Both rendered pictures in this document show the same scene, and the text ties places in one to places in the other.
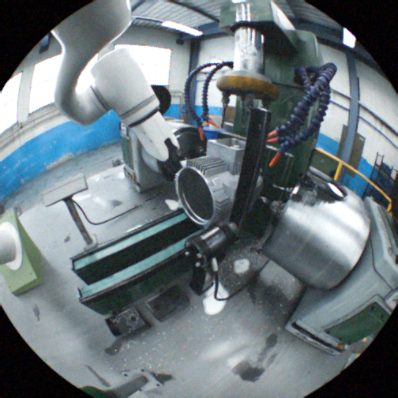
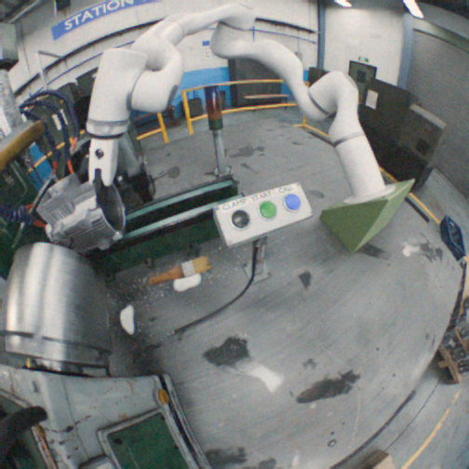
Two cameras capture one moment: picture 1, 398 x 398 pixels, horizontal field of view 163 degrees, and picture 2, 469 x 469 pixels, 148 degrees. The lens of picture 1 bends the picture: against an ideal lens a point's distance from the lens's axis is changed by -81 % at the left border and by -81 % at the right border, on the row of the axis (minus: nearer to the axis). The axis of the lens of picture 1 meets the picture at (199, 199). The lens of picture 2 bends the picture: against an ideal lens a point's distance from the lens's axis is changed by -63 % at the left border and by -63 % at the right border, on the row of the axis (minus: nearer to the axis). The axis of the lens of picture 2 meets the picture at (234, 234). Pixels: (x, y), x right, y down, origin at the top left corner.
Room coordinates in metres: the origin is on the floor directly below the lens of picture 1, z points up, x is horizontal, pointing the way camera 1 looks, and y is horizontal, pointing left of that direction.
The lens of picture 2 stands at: (0.49, 0.48, 1.28)
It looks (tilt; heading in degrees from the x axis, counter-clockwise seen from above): 52 degrees down; 207
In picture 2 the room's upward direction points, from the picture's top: 6 degrees counter-clockwise
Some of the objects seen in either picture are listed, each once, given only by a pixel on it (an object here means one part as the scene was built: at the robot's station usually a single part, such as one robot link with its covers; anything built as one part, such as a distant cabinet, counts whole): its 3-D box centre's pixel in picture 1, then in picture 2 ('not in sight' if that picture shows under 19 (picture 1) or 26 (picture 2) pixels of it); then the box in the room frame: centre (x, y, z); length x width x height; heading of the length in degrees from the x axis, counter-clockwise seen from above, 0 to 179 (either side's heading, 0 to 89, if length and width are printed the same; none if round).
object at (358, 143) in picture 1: (354, 129); not in sight; (3.27, -4.72, 2.10); 1.00 x 0.28 x 4.20; 50
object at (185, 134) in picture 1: (168, 148); (55, 339); (0.67, 0.16, 1.04); 0.37 x 0.25 x 0.25; 43
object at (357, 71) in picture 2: not in sight; (359, 87); (-6.80, 2.06, 1.18); 1.09 x 0.10 x 2.35; 50
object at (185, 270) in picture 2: not in sight; (179, 272); (0.35, 0.20, 0.80); 0.21 x 0.05 x 0.01; 134
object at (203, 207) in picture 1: (219, 185); (87, 217); (0.39, -0.06, 1.01); 0.20 x 0.19 x 0.19; 132
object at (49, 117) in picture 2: not in sight; (66, 139); (-0.73, -3.43, 0.99); 1.02 x 0.49 x 1.98; 140
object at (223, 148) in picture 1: (233, 154); (60, 199); (0.42, -0.09, 1.11); 0.12 x 0.11 x 0.07; 132
